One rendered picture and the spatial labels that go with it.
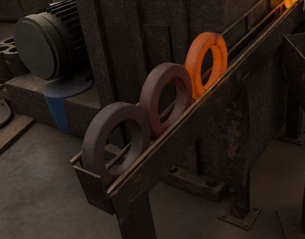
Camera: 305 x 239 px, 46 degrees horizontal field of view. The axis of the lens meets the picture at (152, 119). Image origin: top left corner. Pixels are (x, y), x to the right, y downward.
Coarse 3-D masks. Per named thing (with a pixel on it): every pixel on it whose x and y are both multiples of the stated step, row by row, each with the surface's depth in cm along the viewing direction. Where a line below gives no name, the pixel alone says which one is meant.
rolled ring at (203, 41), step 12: (204, 36) 94; (216, 36) 96; (192, 48) 92; (204, 48) 93; (216, 48) 100; (192, 60) 91; (216, 60) 104; (192, 72) 92; (216, 72) 104; (192, 84) 93
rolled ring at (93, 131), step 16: (112, 112) 71; (128, 112) 75; (144, 112) 79; (96, 128) 70; (112, 128) 72; (144, 128) 80; (96, 144) 69; (144, 144) 82; (96, 160) 70; (128, 160) 82; (112, 176) 75
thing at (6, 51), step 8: (8, 40) 293; (0, 48) 266; (8, 48) 247; (16, 48) 249; (0, 56) 254; (8, 56) 238; (16, 56) 237; (0, 64) 257; (8, 64) 242; (16, 64) 240; (24, 64) 241; (0, 72) 259; (8, 72) 259; (16, 72) 245; (24, 72) 245; (0, 80) 263; (8, 80) 262; (0, 88) 261; (0, 96) 274; (8, 96) 265; (0, 104) 268
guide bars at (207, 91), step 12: (300, 0) 141; (276, 24) 126; (264, 36) 120; (252, 48) 114; (240, 60) 109; (228, 72) 104; (216, 84) 99; (204, 96) 95; (192, 108) 91; (180, 120) 88; (168, 132) 85; (156, 144) 82; (144, 156) 79; (132, 168) 77; (120, 180) 74; (108, 192) 72
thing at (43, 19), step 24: (72, 0) 217; (24, 24) 198; (48, 24) 195; (72, 24) 205; (24, 48) 210; (48, 48) 195; (72, 48) 205; (48, 72) 206; (72, 72) 225; (24, 96) 229; (96, 96) 199; (48, 120) 225; (72, 120) 208
